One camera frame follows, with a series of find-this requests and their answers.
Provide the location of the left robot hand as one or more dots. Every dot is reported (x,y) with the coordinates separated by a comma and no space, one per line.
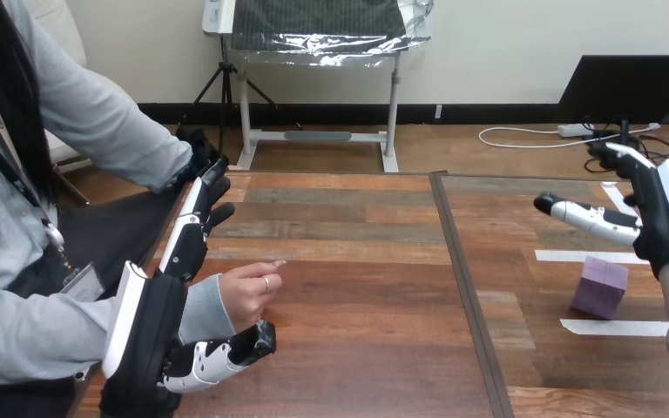
(147,323)

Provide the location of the person's hand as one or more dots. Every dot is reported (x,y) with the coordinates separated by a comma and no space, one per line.
(245,297)
(196,147)

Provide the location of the person's forearm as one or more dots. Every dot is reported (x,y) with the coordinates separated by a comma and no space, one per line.
(34,334)
(132,141)

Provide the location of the purple block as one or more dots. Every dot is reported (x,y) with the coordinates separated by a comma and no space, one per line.
(600,288)

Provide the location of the person's body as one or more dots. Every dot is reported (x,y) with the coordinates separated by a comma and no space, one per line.
(5,190)

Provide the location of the black tripod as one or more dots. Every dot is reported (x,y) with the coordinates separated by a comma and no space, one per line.
(226,86)

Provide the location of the white desk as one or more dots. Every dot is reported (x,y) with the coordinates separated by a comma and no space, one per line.
(317,136)

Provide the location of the white power strip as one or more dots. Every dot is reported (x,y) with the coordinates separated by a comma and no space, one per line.
(576,130)

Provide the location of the dark screen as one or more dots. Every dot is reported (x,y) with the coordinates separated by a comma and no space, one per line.
(629,86)

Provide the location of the foil sheet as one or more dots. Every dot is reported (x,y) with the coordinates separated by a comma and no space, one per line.
(323,26)

